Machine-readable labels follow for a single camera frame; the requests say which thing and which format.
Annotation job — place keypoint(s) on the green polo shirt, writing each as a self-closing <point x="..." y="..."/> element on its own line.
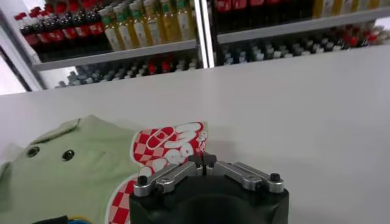
<point x="76" y="176"/>

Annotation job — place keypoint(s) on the small red-cap cola bottle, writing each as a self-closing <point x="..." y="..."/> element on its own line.
<point x="165" y="65"/>
<point x="151" y="67"/>

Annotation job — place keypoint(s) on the black metal pole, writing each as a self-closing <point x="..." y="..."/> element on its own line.
<point x="15" y="70"/>

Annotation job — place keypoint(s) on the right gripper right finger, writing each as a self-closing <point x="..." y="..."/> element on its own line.
<point x="243" y="176"/>

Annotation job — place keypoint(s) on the yellow juice bottle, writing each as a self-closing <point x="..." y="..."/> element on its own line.
<point x="169" y="25"/>
<point x="140" y="30"/>
<point x="184" y="22"/>
<point x="112" y="36"/>
<point x="154" y="27"/>
<point x="126" y="33"/>

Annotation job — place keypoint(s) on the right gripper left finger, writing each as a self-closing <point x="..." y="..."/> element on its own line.
<point x="170" y="179"/>

